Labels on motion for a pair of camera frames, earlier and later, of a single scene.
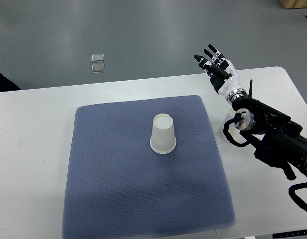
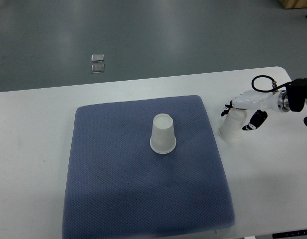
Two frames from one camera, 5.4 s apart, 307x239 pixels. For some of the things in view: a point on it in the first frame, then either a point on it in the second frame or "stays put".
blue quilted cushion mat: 116,187 stays put
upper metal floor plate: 97,58 stays put
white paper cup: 163,140 stays put
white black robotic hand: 222,74 -> 261,101
